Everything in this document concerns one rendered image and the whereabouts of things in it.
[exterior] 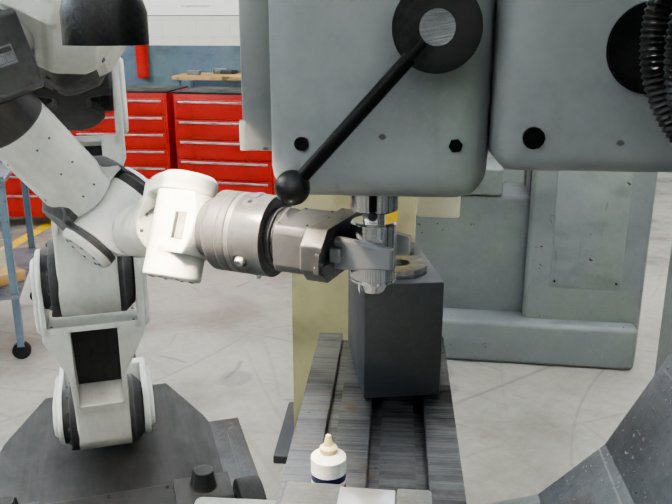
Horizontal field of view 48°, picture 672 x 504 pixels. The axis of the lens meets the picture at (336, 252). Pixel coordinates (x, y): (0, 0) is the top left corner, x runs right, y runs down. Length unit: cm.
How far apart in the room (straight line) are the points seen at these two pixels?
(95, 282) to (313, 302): 135
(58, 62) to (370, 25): 54
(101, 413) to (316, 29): 111
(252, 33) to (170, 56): 942
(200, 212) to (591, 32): 43
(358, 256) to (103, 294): 75
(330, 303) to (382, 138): 201
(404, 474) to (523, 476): 174
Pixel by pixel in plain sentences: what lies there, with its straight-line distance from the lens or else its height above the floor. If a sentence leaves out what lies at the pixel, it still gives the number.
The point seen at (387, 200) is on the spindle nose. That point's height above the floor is 129.
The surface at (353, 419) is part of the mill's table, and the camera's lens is 114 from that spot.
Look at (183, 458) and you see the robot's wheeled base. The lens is 172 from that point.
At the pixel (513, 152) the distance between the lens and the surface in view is 64.
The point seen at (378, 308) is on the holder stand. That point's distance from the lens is 114.
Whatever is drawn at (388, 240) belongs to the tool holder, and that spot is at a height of 125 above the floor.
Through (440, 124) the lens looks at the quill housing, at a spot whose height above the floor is 138.
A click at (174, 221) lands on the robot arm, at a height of 125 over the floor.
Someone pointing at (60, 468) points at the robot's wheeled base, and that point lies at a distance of 175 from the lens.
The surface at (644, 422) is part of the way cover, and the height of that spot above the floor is 99.
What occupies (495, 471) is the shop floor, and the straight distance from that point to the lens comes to 275.
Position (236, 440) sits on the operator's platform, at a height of 40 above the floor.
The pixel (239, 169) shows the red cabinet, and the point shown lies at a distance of 542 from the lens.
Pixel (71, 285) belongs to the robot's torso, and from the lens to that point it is 141.
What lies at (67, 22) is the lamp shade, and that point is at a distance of 69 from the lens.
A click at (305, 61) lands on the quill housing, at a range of 65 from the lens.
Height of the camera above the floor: 146
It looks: 17 degrees down
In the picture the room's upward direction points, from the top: straight up
